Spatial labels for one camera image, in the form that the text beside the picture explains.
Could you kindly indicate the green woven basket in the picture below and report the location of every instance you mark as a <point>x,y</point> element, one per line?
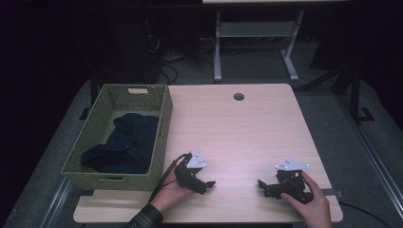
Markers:
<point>95,133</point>

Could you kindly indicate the white metal table frame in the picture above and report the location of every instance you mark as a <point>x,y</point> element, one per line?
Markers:
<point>253,30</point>

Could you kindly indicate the dark navy cloth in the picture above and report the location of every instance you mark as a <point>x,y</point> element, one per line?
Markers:
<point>130,142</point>

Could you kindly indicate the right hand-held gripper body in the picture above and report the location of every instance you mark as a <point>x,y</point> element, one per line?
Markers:
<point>290,183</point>

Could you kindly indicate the person's right hand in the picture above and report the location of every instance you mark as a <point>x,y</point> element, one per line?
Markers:
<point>315,209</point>

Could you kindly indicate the black metal stand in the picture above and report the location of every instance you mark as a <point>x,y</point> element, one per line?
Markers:
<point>355,95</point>

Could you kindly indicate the black tape strip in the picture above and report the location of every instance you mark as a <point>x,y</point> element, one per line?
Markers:
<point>332,192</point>

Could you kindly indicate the metal floor rail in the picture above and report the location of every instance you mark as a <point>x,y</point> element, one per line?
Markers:
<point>377,164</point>
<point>55,205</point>

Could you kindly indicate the person's left hand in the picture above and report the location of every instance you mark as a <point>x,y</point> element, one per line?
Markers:
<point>168,194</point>

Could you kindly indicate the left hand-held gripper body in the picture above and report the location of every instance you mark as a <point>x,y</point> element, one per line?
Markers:
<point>185,177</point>

